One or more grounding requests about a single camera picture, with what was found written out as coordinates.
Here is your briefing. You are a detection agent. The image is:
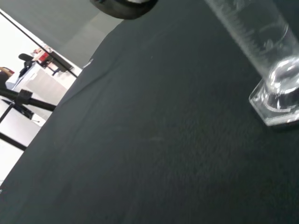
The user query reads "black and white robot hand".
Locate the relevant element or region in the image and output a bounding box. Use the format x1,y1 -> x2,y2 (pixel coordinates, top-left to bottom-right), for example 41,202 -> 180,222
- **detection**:
89,0 -> 160,20

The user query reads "black camera tripod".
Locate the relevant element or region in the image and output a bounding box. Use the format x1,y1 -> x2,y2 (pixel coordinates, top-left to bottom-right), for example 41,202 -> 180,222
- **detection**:
0,88 -> 57,120

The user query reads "clear tape strip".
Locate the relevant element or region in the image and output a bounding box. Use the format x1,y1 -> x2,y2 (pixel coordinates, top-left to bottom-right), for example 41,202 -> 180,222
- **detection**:
82,58 -> 94,70

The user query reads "dark desk with frame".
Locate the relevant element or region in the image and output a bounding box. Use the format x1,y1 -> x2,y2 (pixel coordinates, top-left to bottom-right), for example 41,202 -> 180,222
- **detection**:
43,50 -> 79,78

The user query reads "black office chair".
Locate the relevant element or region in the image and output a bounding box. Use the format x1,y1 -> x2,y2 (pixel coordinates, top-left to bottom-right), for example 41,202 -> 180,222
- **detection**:
18,53 -> 34,78

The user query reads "black scalloped table cloth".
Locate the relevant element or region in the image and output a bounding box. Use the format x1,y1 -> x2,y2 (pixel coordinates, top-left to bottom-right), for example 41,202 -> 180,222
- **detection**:
0,0 -> 299,224

